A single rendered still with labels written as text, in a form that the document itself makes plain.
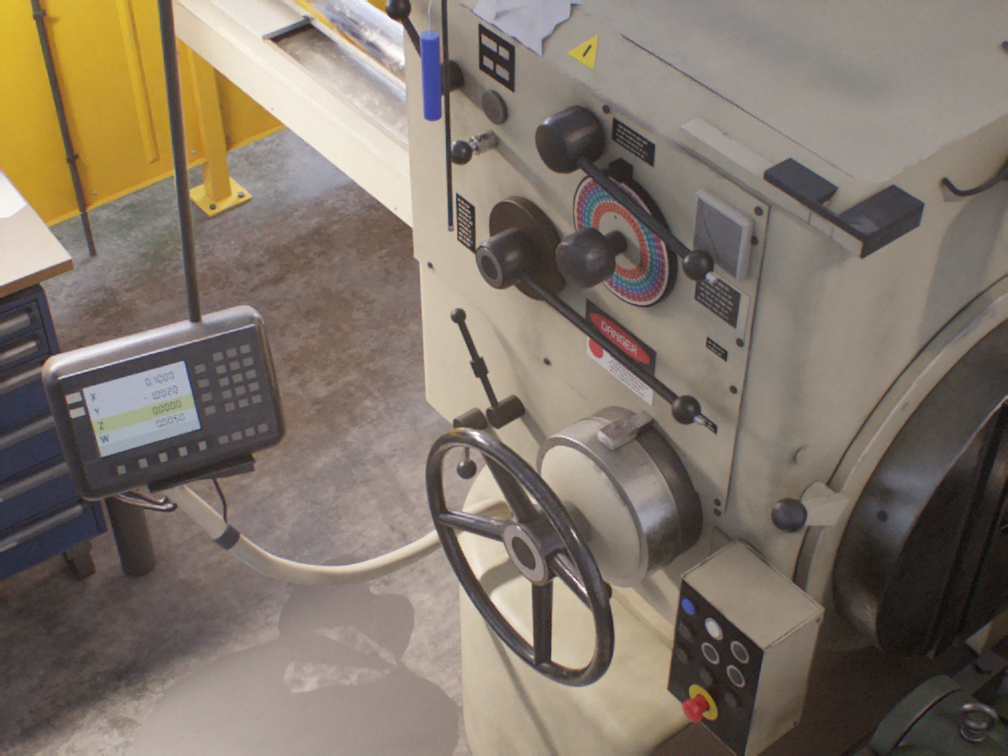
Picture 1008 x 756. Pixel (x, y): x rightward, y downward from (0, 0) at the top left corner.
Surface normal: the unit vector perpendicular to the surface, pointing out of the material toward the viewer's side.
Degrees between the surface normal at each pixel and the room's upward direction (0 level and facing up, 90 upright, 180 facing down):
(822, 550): 90
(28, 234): 0
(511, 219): 90
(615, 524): 73
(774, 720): 90
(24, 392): 90
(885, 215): 0
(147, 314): 0
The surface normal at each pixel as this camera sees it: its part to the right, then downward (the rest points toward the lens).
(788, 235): -0.78, 0.43
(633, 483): 0.32, -0.35
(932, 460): -0.57, -0.19
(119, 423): 0.38, 0.35
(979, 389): -0.36, -0.44
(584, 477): -0.66, 0.02
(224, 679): 0.00, -0.73
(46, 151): 0.62, 0.54
